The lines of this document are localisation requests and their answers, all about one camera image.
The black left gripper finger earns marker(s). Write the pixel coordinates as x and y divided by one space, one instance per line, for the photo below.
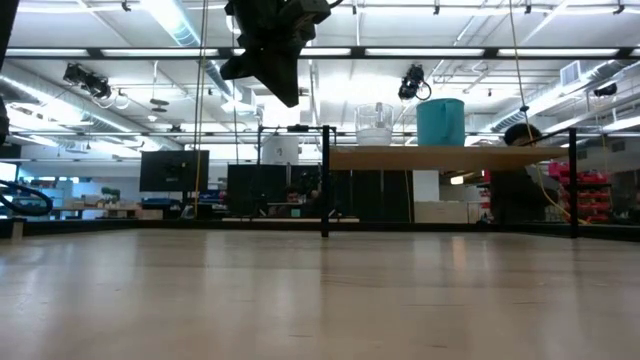
285 75
240 67

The clear plastic measuring cup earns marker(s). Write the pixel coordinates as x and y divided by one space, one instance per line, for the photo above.
374 135

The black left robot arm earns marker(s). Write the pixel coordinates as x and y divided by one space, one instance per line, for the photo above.
5 20

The wooden shelf with black legs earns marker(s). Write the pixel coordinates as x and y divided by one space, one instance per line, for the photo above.
440 157

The white cylindrical tank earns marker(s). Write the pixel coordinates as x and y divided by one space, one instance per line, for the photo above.
280 150

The large black monitor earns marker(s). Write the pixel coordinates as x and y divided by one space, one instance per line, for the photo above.
255 187

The person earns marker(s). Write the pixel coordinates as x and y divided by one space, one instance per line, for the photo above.
292 195

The black monitor on stand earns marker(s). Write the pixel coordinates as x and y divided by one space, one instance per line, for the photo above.
172 170

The black ceiling mounted device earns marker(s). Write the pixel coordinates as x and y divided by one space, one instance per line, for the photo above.
606 90
87 80
411 82

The black partition panel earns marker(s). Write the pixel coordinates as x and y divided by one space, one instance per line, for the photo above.
380 195

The beige cabinet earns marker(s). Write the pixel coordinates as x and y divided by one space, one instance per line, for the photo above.
440 212

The white air vent grille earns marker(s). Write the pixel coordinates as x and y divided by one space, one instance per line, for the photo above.
570 73

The rack with red bins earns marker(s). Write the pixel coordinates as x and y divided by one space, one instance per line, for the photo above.
590 177

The silver ventilation duct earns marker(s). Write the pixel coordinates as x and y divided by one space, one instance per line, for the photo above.
175 25

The black metal rig frame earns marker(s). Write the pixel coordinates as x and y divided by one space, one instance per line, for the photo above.
150 227

